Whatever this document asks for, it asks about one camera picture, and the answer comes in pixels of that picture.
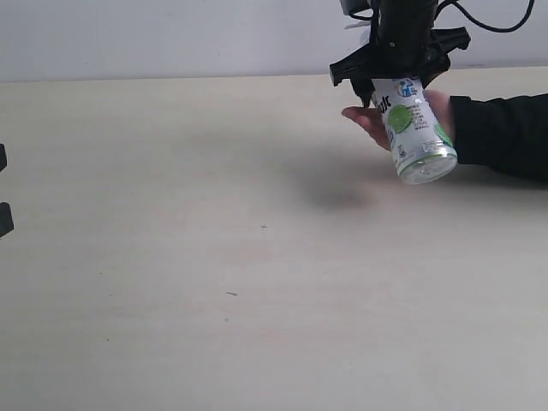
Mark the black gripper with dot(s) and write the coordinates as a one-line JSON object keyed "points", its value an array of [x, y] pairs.
{"points": [[423, 56]]}

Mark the lime drink bottle white cap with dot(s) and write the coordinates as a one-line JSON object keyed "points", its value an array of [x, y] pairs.
{"points": [[421, 150]]}

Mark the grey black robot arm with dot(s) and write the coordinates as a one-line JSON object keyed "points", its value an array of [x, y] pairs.
{"points": [[391, 19]]}

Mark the black sleeved forearm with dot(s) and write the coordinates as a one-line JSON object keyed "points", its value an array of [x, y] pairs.
{"points": [[507, 135]]}

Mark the person's open hand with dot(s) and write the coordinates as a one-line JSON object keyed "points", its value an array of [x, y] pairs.
{"points": [[369, 119]]}

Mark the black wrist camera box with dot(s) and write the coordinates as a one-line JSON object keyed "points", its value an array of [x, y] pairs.
{"points": [[353, 8]]}

